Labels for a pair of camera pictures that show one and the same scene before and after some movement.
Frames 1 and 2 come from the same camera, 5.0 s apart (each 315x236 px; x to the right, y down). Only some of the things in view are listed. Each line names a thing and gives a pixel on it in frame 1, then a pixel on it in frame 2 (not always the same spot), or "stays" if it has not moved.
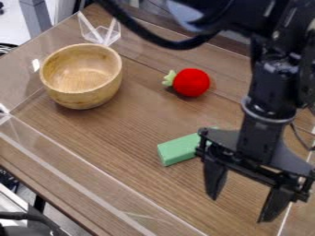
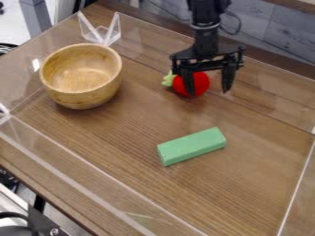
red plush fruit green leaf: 189,81 stays
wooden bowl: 81,75 stays
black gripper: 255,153 → 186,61
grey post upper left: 36,16 stays
